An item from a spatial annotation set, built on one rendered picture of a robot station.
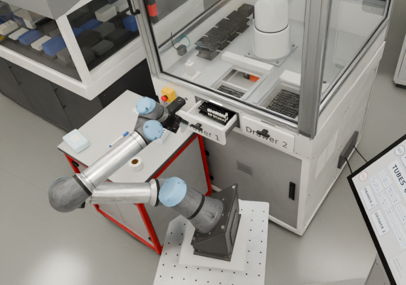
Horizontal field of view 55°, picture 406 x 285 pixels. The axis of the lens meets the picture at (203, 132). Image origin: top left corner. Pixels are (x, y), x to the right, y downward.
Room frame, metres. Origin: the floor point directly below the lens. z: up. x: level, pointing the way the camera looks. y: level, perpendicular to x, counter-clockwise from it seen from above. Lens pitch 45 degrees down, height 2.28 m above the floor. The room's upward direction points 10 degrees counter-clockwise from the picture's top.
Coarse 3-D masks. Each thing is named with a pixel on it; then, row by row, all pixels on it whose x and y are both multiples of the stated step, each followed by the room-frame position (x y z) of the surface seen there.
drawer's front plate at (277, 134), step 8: (248, 120) 1.39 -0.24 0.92; (256, 120) 1.38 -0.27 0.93; (248, 128) 1.39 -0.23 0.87; (256, 128) 1.36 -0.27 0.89; (264, 128) 1.33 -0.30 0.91; (272, 128) 1.30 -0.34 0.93; (256, 136) 1.36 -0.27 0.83; (272, 136) 1.29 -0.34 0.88; (280, 136) 1.26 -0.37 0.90; (288, 136) 1.24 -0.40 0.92; (272, 144) 1.29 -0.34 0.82; (280, 144) 1.26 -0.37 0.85; (288, 144) 1.23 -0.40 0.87
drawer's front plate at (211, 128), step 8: (184, 112) 1.53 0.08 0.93; (192, 120) 1.48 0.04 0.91; (200, 120) 1.45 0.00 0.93; (192, 128) 1.49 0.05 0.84; (208, 128) 1.41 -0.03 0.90; (216, 128) 1.37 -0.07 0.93; (208, 136) 1.42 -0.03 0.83; (216, 136) 1.38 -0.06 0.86; (224, 136) 1.35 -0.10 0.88; (224, 144) 1.35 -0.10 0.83
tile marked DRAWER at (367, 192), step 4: (368, 184) 0.83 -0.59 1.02; (364, 188) 0.83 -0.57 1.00; (368, 188) 0.82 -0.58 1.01; (360, 192) 0.83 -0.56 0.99; (364, 192) 0.82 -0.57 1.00; (368, 192) 0.81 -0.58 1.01; (372, 192) 0.79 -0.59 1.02; (364, 196) 0.80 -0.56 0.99; (368, 196) 0.79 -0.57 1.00; (372, 196) 0.78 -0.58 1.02; (364, 200) 0.79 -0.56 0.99; (368, 200) 0.78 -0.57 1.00; (372, 200) 0.77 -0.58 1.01; (376, 200) 0.76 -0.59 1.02; (368, 204) 0.76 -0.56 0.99; (372, 204) 0.75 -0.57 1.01; (376, 204) 0.74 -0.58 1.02; (368, 208) 0.75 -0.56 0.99
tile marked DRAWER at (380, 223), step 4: (380, 208) 0.72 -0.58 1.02; (376, 212) 0.72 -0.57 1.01; (380, 212) 0.71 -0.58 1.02; (372, 216) 0.71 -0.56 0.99; (376, 216) 0.70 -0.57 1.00; (380, 216) 0.70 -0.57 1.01; (376, 220) 0.69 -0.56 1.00; (380, 220) 0.68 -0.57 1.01; (384, 220) 0.67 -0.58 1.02; (376, 224) 0.68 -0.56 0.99; (380, 224) 0.67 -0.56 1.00; (384, 224) 0.66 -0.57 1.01; (376, 228) 0.67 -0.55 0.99; (380, 228) 0.66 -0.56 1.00; (384, 228) 0.65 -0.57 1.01; (388, 228) 0.64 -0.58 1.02; (380, 232) 0.64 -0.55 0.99; (384, 232) 0.64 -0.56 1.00; (380, 236) 0.63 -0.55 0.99
